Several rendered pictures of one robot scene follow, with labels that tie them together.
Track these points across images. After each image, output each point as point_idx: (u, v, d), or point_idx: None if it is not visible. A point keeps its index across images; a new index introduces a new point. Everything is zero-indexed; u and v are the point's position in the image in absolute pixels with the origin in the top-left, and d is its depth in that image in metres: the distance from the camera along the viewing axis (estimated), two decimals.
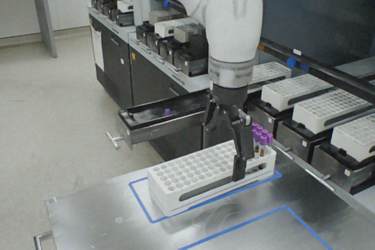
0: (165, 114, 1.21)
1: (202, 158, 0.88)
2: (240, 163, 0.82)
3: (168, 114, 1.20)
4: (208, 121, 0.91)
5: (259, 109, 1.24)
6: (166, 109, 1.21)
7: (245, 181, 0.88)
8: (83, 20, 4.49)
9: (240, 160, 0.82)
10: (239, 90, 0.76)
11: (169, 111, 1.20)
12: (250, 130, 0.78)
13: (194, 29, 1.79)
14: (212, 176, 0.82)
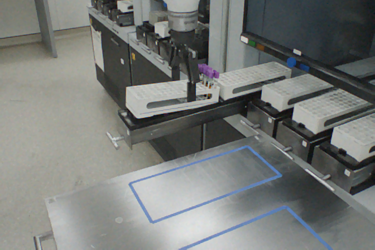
0: (163, 114, 1.20)
1: (166, 86, 1.23)
2: (191, 87, 1.17)
3: (167, 115, 1.20)
4: None
5: (259, 109, 1.24)
6: None
7: (196, 105, 1.22)
8: (83, 20, 4.49)
9: (191, 85, 1.16)
10: (187, 33, 1.11)
11: (167, 112, 1.20)
12: (196, 62, 1.13)
13: None
14: (172, 94, 1.16)
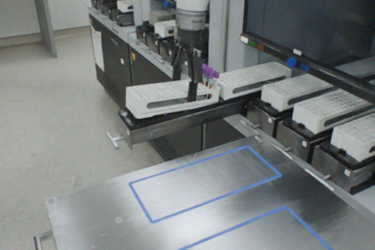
0: (163, 114, 1.20)
1: (166, 86, 1.23)
2: (192, 87, 1.16)
3: (167, 115, 1.20)
4: (174, 62, 1.26)
5: (259, 109, 1.24)
6: None
7: (196, 105, 1.22)
8: (83, 20, 4.49)
9: (193, 85, 1.16)
10: (193, 32, 1.11)
11: (167, 112, 1.20)
12: (200, 61, 1.13)
13: None
14: (172, 94, 1.16)
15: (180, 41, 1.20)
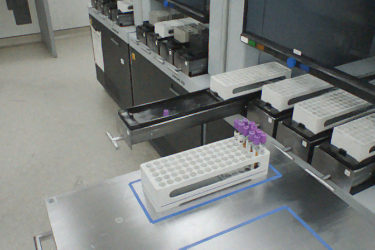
0: (163, 114, 1.20)
1: (195, 156, 0.89)
2: None
3: (167, 115, 1.20)
4: None
5: (259, 109, 1.24)
6: (164, 110, 1.20)
7: (238, 179, 0.88)
8: (83, 20, 4.49)
9: None
10: None
11: (167, 112, 1.20)
12: None
13: (194, 29, 1.79)
14: (203, 173, 0.83)
15: None
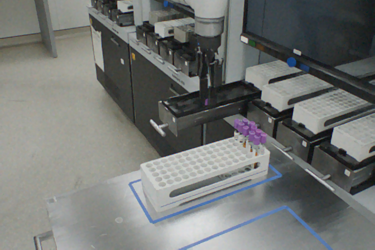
0: (205, 103, 1.27)
1: (195, 156, 0.89)
2: (203, 82, 1.28)
3: None
4: (217, 83, 1.19)
5: (259, 109, 1.24)
6: (206, 99, 1.27)
7: (238, 179, 0.88)
8: (83, 20, 4.49)
9: (203, 79, 1.27)
10: None
11: None
12: (196, 57, 1.25)
13: (194, 29, 1.79)
14: (203, 173, 0.83)
15: (217, 55, 1.15)
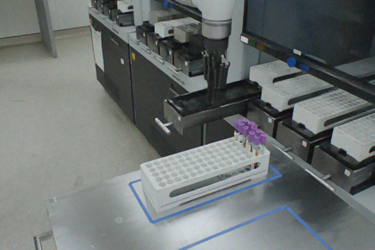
0: None
1: (195, 156, 0.89)
2: (211, 86, 1.26)
3: None
4: (221, 85, 1.20)
5: (259, 109, 1.24)
6: (212, 100, 1.26)
7: (238, 179, 0.88)
8: (83, 20, 4.49)
9: (211, 84, 1.26)
10: None
11: None
12: (203, 61, 1.24)
13: (194, 29, 1.79)
14: (203, 173, 0.83)
15: (224, 58, 1.15)
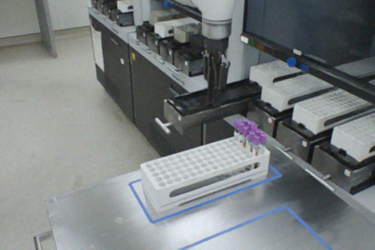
0: None
1: (195, 156, 0.89)
2: (212, 86, 1.26)
3: None
4: (221, 85, 1.20)
5: (259, 109, 1.24)
6: (212, 100, 1.26)
7: (238, 179, 0.88)
8: (83, 20, 4.49)
9: (211, 83, 1.26)
10: None
11: None
12: (203, 61, 1.24)
13: (194, 29, 1.79)
14: (203, 173, 0.83)
15: (224, 58, 1.15)
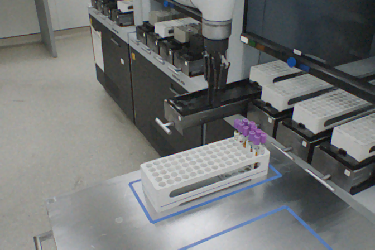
0: None
1: (195, 156, 0.89)
2: (212, 87, 1.26)
3: None
4: (221, 85, 1.20)
5: (259, 109, 1.24)
6: None
7: (238, 179, 0.88)
8: (83, 20, 4.49)
9: (212, 85, 1.26)
10: None
11: None
12: (204, 61, 1.24)
13: (194, 29, 1.79)
14: (203, 173, 0.83)
15: (224, 58, 1.15)
